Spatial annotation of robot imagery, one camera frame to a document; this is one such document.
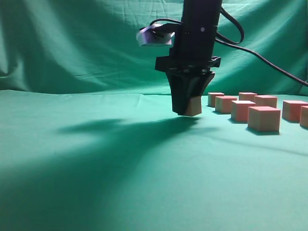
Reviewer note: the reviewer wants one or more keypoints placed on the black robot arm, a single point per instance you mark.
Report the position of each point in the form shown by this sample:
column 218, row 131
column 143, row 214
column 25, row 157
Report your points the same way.
column 200, row 11

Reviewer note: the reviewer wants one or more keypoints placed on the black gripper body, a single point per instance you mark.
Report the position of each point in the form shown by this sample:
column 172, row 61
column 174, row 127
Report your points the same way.
column 192, row 49

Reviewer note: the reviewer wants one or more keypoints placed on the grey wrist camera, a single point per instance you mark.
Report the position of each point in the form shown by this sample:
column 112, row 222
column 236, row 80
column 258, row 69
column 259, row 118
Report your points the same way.
column 155, row 35

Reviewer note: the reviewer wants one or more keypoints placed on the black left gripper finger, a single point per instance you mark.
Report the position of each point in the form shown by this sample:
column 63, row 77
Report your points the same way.
column 180, row 87

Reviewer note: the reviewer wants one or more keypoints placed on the pink cube column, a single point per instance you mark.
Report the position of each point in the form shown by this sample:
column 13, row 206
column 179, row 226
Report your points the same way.
column 239, row 110
column 264, row 118
column 223, row 104
column 194, row 106
column 291, row 110
column 212, row 96
column 304, row 117
column 247, row 96
column 266, row 100

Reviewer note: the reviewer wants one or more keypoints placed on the green cloth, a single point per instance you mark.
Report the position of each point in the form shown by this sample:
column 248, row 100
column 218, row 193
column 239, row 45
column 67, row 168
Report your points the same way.
column 89, row 142

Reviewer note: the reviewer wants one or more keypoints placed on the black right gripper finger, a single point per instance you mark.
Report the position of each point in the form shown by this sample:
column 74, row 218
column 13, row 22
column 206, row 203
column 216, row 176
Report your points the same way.
column 200, row 83

